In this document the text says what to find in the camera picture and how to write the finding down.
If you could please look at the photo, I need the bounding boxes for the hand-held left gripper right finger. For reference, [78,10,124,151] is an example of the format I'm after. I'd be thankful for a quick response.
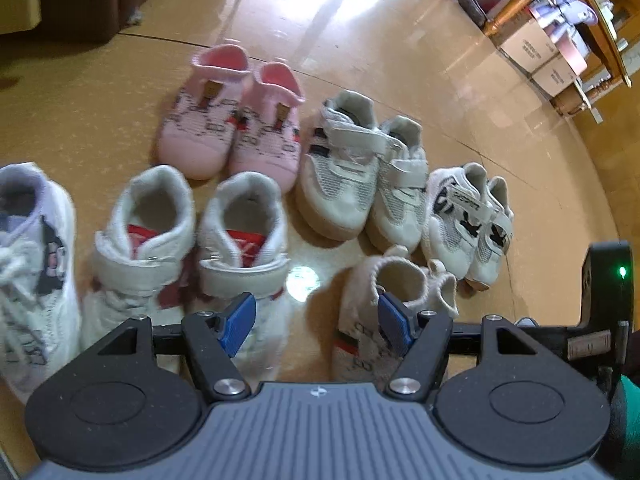
[376,293,551,403]

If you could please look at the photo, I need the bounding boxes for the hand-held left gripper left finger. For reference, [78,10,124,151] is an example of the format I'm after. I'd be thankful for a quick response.
[97,291,258,403]

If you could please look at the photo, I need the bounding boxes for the cream knit shoe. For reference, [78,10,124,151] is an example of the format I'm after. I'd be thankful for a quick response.
[425,258,460,318]
[331,255,431,383]

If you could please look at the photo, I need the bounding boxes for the white red strap shoe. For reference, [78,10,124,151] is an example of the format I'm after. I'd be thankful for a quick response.
[192,171,292,381]
[80,164,197,351]

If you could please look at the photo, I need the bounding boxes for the white black patterned shoe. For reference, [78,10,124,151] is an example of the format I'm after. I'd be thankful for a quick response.
[421,161,496,281]
[465,176,516,291]

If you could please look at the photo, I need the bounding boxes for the beige mesh velcro shoe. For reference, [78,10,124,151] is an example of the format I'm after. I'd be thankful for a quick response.
[364,115,431,253]
[294,90,396,238]

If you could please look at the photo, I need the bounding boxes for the pink knit shoe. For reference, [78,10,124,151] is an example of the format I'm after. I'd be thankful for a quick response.
[229,61,307,193]
[156,44,252,181]

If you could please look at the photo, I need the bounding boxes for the lavender white lace sneaker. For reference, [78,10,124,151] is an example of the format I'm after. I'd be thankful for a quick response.
[0,161,82,406]

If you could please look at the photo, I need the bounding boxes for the person's right forearm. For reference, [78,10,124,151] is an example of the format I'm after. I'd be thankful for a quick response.
[607,375,640,443]

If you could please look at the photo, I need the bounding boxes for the cardboard box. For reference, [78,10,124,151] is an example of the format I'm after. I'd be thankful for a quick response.
[530,55,583,98]
[500,22,561,68]

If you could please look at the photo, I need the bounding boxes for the wooden table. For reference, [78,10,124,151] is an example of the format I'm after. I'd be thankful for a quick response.
[442,0,633,126]

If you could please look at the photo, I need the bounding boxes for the pink white packages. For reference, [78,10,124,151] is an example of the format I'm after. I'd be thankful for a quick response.
[530,0,601,28]

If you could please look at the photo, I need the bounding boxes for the brown leather sofa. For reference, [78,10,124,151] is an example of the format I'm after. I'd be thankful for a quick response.
[40,0,198,46]

